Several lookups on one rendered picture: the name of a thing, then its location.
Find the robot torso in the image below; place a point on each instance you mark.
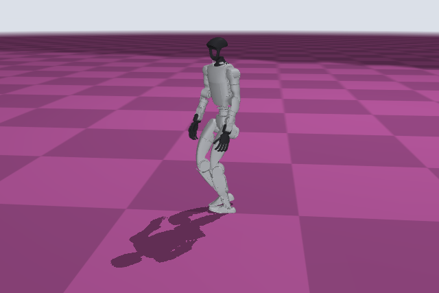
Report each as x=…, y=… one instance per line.
x=220, y=90

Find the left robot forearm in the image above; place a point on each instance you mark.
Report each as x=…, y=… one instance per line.
x=232, y=111

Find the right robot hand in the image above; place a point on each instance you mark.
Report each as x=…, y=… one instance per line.
x=193, y=128

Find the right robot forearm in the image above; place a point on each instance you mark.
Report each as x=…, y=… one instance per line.
x=201, y=107

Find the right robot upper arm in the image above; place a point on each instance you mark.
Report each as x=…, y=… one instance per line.
x=206, y=90

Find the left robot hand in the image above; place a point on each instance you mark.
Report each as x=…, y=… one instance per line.
x=223, y=140

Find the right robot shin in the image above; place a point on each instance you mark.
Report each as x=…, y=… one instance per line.
x=207, y=177

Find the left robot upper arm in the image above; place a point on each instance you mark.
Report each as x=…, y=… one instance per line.
x=233, y=75

